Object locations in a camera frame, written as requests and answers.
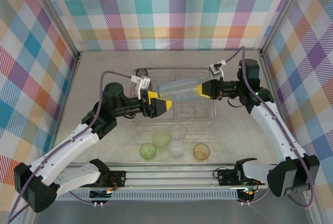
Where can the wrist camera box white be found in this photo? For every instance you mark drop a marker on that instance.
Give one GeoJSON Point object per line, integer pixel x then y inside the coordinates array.
{"type": "Point", "coordinates": [216, 68]}
{"type": "Point", "coordinates": [143, 83]}

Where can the pale green frosted cup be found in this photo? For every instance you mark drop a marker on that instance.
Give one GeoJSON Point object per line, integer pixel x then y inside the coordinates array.
{"type": "Point", "coordinates": [161, 137]}

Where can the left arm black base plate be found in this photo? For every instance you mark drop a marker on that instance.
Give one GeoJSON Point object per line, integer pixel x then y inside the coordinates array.
{"type": "Point", "coordinates": [119, 177]}

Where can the aluminium frame post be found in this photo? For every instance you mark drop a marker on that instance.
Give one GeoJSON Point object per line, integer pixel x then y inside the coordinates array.
{"type": "Point", "coordinates": [56, 18]}
{"type": "Point", "coordinates": [283, 13]}

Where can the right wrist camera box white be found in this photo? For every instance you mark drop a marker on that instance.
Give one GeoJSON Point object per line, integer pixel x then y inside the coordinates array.
{"type": "Point", "coordinates": [216, 68]}

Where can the orange translucent cup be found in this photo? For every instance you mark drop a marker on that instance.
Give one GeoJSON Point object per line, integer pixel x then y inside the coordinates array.
{"type": "Point", "coordinates": [201, 151]}

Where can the small circuit board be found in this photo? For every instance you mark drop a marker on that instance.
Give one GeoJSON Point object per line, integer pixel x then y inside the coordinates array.
{"type": "Point", "coordinates": [247, 194]}
{"type": "Point", "coordinates": [100, 195]}

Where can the tall blue translucent cup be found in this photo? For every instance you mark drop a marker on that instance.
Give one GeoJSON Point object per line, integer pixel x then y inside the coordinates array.
{"type": "Point", "coordinates": [179, 90]}

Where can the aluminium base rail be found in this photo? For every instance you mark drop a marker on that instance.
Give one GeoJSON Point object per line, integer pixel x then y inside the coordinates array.
{"type": "Point", "coordinates": [169, 178]}

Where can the clear glassy cup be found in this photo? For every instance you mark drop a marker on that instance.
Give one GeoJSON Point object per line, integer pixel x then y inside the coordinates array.
{"type": "Point", "coordinates": [178, 132]}

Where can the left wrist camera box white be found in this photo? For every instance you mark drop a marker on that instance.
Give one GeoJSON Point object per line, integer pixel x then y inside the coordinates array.
{"type": "Point", "coordinates": [143, 83]}

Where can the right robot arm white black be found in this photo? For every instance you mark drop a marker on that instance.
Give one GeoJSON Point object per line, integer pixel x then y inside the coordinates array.
{"type": "Point", "coordinates": [273, 130]}

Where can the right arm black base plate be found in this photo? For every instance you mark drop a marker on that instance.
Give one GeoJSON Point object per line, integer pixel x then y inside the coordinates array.
{"type": "Point", "coordinates": [226, 176]}

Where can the aluminium side rail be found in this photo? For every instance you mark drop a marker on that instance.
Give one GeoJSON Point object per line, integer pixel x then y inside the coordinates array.
{"type": "Point", "coordinates": [70, 83]}
{"type": "Point", "coordinates": [270, 83]}

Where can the clear plastic dish rack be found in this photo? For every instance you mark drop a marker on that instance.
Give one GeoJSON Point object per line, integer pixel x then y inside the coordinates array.
{"type": "Point", "coordinates": [182, 112]}

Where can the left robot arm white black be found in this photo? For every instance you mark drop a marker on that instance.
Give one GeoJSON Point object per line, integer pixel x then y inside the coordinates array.
{"type": "Point", "coordinates": [65, 148]}

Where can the bright green translucent cup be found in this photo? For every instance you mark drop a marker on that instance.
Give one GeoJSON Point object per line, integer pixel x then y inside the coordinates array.
{"type": "Point", "coordinates": [148, 151]}

